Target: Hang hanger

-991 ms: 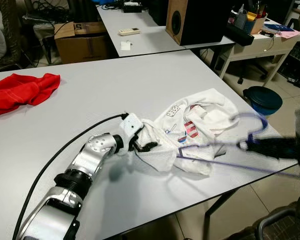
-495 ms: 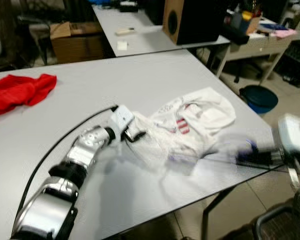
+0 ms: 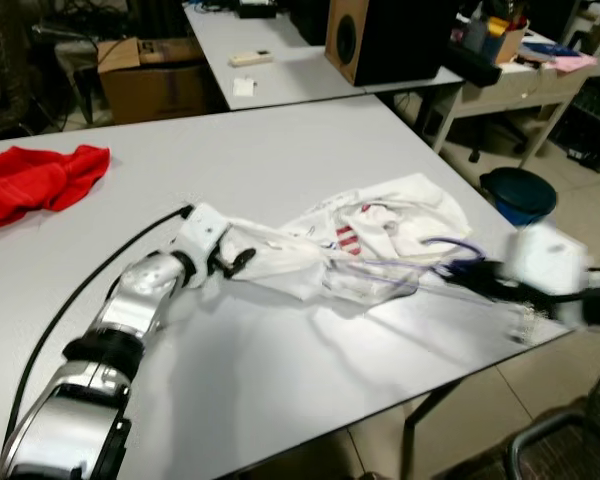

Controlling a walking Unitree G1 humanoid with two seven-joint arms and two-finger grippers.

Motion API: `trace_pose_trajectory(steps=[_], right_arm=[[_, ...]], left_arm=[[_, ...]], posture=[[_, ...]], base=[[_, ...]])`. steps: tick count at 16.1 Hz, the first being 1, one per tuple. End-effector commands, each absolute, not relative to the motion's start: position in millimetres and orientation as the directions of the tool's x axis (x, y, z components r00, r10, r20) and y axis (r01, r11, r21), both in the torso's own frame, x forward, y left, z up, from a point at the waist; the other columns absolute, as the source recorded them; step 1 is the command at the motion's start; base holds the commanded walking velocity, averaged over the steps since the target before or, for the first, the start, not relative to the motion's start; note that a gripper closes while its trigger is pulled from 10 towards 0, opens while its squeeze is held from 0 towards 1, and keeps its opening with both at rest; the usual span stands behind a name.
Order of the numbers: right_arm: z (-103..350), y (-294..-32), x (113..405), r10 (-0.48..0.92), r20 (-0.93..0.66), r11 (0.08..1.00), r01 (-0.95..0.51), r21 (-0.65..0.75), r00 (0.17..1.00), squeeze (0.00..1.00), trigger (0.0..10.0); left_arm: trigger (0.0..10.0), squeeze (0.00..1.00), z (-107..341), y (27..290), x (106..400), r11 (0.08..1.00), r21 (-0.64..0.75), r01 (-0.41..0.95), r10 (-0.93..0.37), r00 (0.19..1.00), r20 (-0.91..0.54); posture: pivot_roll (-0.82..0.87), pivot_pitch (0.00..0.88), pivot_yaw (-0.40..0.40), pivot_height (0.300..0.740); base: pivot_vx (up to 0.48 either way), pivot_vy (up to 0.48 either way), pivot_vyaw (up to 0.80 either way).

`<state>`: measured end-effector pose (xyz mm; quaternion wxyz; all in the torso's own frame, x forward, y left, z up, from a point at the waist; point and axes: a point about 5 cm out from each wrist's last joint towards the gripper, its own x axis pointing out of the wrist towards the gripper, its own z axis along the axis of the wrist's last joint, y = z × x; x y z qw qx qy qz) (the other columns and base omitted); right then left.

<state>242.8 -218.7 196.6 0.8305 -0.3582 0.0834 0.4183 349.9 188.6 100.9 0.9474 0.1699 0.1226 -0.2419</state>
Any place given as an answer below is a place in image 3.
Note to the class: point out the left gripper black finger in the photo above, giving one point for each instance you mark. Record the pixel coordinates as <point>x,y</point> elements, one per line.
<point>244,263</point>

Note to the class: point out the purple plastic clothes hanger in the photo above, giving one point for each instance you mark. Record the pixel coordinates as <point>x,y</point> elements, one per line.
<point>460,243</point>

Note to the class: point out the white printed t-shirt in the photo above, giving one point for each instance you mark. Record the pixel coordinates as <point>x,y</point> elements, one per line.
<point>400,215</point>

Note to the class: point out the red printed shirt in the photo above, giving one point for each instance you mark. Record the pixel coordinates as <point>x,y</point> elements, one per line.
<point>30,185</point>

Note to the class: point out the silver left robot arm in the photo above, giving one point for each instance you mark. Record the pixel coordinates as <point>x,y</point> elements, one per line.
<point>130,300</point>

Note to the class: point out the blue plastic bin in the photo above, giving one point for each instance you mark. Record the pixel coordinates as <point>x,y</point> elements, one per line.
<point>520,195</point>

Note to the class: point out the small white paper card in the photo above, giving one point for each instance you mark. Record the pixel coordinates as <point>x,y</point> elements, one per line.
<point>244,87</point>

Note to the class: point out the black mesh office chair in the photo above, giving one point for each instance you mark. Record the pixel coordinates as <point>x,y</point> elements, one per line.
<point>580,440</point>

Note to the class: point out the black metal crate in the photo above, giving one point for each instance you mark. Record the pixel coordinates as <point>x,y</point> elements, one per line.
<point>590,125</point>

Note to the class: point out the brown cardboard box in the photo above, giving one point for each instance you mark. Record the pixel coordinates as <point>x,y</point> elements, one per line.
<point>155,90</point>

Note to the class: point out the beige desk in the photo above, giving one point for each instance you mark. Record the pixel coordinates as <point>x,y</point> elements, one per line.
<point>520,90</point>

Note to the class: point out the white remote control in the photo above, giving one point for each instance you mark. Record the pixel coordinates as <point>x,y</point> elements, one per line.
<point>250,58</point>

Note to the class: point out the long black speaker bar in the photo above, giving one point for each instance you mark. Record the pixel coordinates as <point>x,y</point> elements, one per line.
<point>475,63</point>

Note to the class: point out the pink cloth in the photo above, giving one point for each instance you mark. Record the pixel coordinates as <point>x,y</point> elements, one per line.
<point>575,62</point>

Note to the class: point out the blue book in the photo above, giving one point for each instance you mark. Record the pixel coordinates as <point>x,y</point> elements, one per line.
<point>552,48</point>

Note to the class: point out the small black box device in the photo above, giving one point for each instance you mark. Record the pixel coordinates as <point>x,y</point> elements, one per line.
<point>258,9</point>

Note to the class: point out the black wooden loudspeaker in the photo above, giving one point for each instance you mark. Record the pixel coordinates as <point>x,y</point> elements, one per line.
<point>400,40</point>

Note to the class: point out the dark wicker chair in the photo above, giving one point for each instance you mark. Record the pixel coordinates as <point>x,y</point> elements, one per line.
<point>40,70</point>

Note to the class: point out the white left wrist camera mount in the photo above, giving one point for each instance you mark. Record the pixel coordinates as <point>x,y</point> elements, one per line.
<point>202,228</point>

